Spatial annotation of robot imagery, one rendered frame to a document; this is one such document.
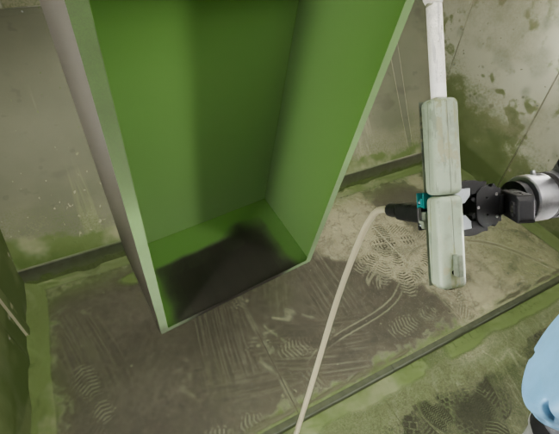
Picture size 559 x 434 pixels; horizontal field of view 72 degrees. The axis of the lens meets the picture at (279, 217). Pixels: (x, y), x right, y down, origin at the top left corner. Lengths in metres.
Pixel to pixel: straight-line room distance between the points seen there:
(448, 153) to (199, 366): 1.37
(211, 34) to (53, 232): 1.36
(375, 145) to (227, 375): 1.66
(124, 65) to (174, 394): 1.23
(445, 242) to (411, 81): 2.23
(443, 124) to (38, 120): 1.79
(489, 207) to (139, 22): 0.80
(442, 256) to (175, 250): 1.05
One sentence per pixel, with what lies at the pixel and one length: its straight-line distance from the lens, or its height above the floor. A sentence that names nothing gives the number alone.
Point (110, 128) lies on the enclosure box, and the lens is 0.65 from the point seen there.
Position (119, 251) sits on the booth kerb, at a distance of 2.14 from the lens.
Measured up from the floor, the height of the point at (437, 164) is 1.26.
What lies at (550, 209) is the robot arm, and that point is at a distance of 0.84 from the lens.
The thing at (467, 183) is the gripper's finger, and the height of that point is 1.20.
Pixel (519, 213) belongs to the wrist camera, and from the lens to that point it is 0.71.
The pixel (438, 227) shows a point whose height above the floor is 1.18.
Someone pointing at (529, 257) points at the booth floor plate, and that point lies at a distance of 2.54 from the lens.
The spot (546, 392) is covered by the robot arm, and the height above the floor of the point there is 1.35.
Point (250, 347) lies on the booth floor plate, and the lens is 1.77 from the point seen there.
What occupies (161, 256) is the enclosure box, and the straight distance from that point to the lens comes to 1.49.
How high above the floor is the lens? 1.60
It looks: 43 degrees down
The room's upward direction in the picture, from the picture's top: 3 degrees clockwise
